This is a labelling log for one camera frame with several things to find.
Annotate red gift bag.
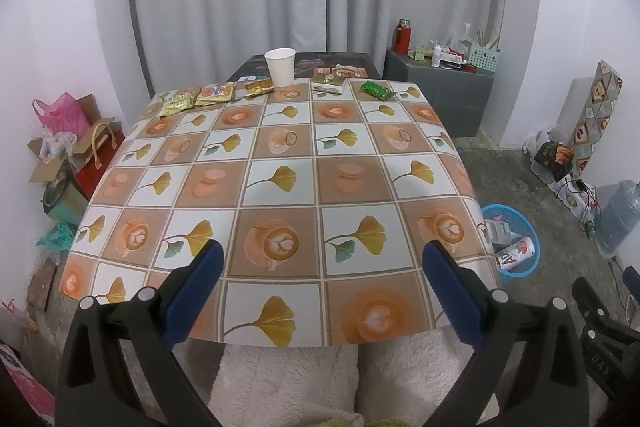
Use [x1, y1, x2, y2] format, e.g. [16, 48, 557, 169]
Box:
[75, 118, 126, 200]

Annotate brown board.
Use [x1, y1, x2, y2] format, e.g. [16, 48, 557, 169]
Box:
[26, 257, 58, 312]

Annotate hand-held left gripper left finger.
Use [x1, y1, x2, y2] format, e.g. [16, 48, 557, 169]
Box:
[56, 239, 226, 427]

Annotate white strawberry milk bottle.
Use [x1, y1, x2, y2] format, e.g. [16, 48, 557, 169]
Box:
[495, 235, 537, 269]

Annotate grey cabinet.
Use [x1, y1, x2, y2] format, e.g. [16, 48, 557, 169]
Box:
[384, 48, 496, 138]

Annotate white plastic bag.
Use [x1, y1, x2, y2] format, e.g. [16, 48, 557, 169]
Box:
[447, 23, 473, 52]
[522, 124, 556, 158]

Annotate gold green snack packet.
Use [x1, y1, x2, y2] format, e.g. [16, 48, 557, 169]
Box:
[159, 91, 197, 118]

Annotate crumpled clear plastic bag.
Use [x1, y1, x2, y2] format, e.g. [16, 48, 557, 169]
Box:
[40, 132, 78, 162]

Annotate tangled cables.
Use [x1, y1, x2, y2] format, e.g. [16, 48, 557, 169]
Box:
[560, 177, 601, 238]

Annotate red thermos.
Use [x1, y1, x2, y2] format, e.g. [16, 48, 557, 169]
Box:
[392, 18, 412, 54]

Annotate green utensil caddy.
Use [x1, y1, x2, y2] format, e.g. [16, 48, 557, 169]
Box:
[467, 42, 501, 74]

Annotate blue water jug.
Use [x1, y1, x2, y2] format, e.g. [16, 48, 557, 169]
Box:
[595, 179, 640, 260]

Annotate white paper cup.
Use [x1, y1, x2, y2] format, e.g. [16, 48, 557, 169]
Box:
[264, 48, 297, 88]

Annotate teal plastic bag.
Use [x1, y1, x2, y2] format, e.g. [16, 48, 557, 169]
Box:
[36, 221, 76, 252]

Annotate black snack box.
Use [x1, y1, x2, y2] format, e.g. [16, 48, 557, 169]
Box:
[534, 141, 575, 182]

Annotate orange snack packet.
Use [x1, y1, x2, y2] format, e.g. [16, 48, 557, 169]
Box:
[196, 82, 236, 106]

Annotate patterned paper bag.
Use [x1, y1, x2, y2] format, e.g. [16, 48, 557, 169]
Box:
[570, 60, 623, 180]

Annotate teal tin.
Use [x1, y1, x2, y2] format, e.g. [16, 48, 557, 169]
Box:
[41, 169, 90, 225]

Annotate leaf patterned tablecloth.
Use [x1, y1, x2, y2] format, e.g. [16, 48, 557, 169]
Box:
[59, 77, 503, 349]

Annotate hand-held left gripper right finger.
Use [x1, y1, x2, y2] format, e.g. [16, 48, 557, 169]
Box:
[422, 239, 593, 427]

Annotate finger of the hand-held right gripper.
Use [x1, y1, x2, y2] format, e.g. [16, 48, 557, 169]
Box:
[572, 277, 616, 344]
[622, 266, 640, 308]

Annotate pink printed paper bag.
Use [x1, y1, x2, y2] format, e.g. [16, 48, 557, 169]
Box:
[0, 339, 56, 427]

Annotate brown yellow snack packet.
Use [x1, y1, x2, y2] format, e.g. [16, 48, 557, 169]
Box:
[244, 78, 276, 98]

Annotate pink plastic bag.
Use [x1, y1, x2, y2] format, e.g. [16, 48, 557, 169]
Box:
[32, 92, 91, 140]

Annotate blue plastic basket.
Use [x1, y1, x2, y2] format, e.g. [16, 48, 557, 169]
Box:
[481, 204, 542, 284]

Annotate grey packaging box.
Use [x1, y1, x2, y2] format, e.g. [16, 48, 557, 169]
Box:
[487, 217, 523, 245]

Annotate brown cardboard box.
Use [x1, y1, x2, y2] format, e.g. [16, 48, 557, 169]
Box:
[27, 94, 101, 184]

